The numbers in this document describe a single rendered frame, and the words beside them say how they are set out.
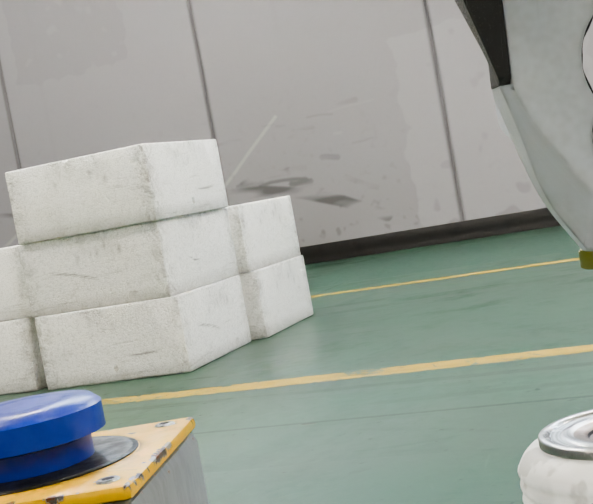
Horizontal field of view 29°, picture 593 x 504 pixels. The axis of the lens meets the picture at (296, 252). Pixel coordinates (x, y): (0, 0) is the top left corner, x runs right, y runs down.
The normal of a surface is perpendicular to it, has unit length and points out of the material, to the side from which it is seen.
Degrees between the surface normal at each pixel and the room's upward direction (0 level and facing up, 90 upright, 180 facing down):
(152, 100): 90
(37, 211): 90
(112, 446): 0
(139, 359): 90
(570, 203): 111
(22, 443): 90
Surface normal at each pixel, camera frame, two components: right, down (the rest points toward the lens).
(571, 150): 0.04, 0.04
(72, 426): 0.75, -0.11
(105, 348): -0.33, 0.11
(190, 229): 0.91, -0.15
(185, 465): 0.98, -0.17
